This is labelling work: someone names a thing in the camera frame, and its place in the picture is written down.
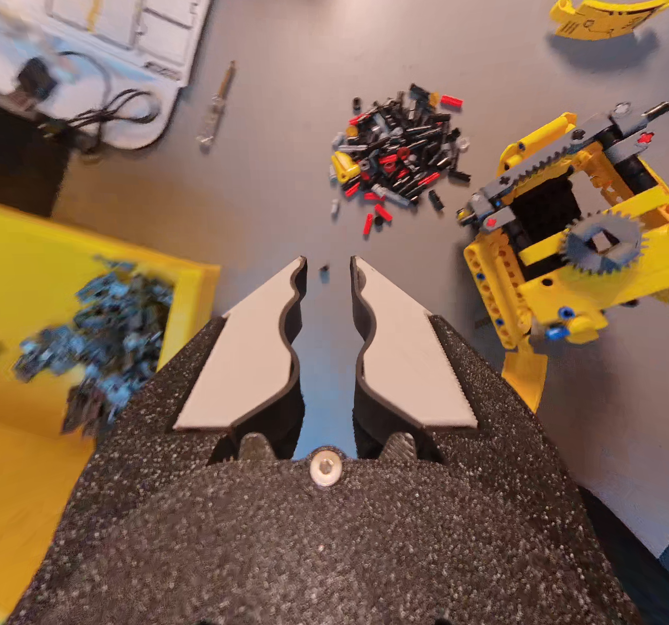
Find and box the clear-handled small screwdriver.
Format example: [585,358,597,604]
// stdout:
[196,60,237,147]

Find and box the white book stand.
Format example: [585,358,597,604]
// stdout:
[0,0,231,151]

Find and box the yellow curved panel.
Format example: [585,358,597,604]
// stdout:
[549,0,669,43]

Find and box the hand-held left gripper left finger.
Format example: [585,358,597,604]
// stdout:
[172,255,309,432]

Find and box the black cable with plug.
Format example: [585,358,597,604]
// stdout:
[16,50,160,140]

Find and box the pile of small connector pins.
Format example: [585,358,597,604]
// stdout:
[328,83,474,213]

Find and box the yellow toy robot model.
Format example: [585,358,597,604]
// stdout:
[456,102,669,414]

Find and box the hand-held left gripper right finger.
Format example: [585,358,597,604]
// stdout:
[349,255,479,431]

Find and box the yellow plastic storage bin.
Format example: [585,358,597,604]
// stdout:
[0,204,221,605]

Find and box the sticker sheet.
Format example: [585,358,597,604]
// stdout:
[0,0,217,87]

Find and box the heap of dark connector pieces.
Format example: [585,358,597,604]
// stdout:
[13,256,176,438]

